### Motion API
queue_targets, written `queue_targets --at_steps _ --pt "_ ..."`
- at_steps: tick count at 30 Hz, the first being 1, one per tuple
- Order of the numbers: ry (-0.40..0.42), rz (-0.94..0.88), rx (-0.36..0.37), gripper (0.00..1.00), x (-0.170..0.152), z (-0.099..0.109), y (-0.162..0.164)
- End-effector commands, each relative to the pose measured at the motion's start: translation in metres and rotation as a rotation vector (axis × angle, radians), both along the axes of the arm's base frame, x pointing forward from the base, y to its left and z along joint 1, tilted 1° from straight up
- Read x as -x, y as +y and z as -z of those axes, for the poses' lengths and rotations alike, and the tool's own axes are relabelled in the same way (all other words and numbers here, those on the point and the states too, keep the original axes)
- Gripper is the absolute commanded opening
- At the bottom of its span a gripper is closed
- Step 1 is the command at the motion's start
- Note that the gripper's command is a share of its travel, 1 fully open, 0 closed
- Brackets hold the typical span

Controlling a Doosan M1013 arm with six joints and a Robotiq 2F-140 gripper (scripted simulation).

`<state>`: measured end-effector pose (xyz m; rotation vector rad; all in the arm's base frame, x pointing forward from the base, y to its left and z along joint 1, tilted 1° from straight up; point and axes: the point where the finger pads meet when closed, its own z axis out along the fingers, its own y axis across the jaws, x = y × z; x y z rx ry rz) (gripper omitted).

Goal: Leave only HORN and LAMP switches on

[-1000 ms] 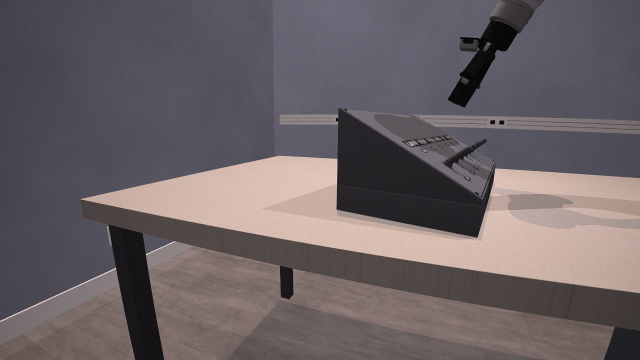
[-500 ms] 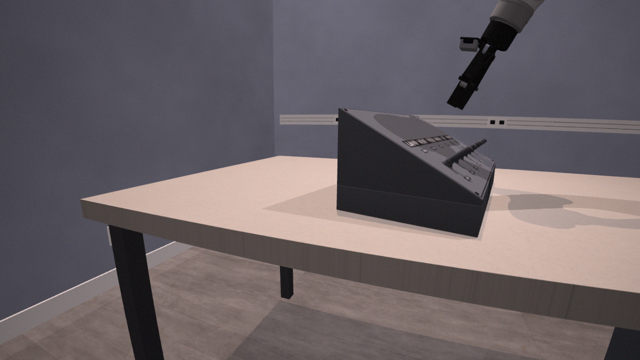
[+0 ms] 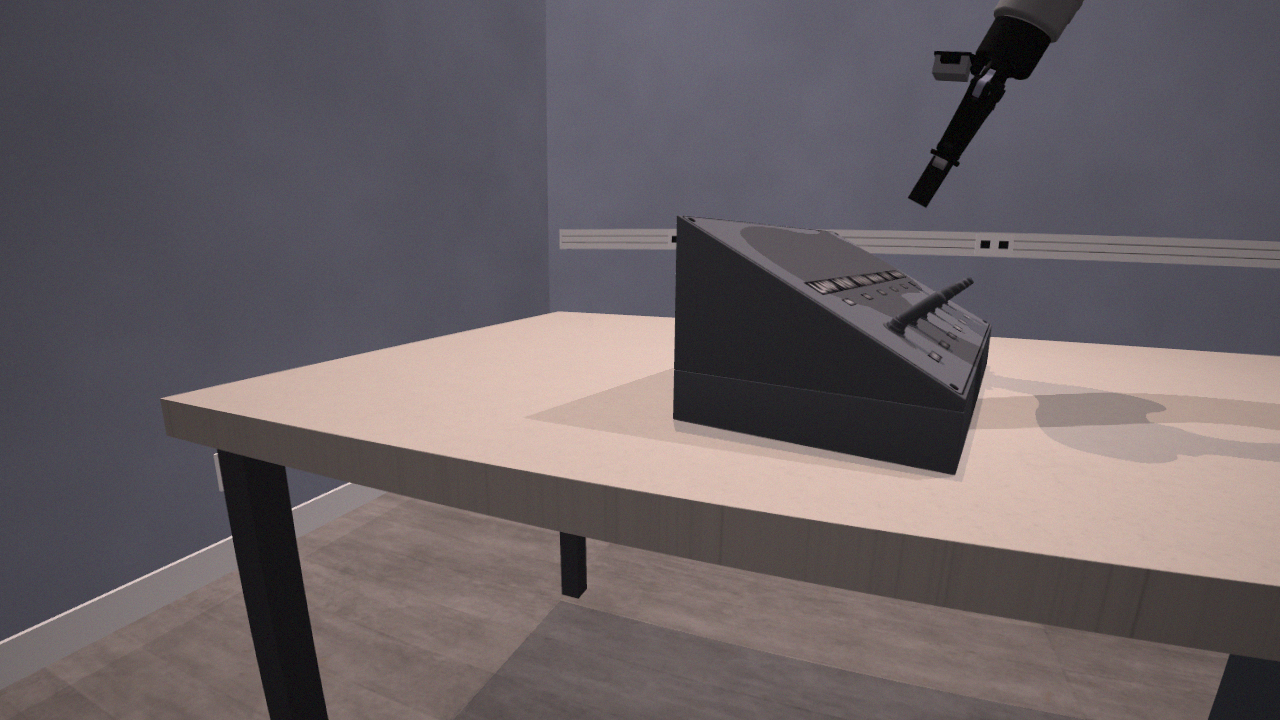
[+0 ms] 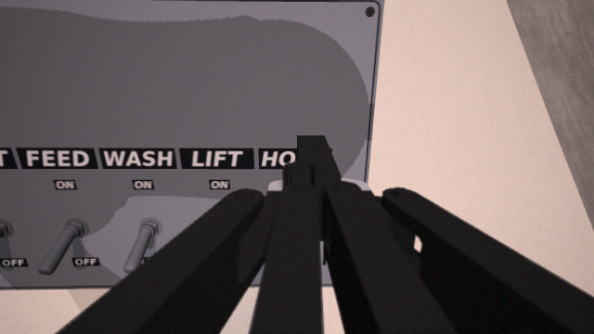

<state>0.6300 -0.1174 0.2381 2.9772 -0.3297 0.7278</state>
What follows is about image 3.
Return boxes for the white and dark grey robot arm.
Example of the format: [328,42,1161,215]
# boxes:
[932,0,1084,82]

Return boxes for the dark grey control console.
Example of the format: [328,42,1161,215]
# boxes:
[673,215,992,475]

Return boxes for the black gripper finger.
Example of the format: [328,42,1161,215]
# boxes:
[908,69,1005,208]
[925,90,1006,208]

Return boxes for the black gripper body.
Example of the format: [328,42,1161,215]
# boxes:
[975,15,1051,108]

